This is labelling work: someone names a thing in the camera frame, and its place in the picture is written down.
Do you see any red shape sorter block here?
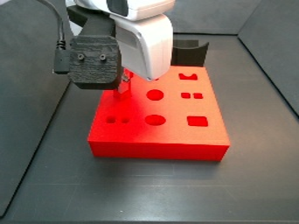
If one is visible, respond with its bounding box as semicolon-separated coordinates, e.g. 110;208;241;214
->
88;66;229;161

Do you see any black camera cable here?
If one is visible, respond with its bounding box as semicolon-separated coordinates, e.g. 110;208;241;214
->
35;0;71;75

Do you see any red star peg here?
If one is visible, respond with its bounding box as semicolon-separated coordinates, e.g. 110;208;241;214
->
113;69;134;100

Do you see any dark grey curved holder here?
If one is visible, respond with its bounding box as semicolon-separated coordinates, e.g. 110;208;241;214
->
170;39;209;67

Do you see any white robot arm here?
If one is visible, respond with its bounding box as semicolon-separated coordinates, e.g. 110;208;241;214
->
65;0;174;81

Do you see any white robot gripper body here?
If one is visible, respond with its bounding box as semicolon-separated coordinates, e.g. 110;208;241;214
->
110;14;173;81

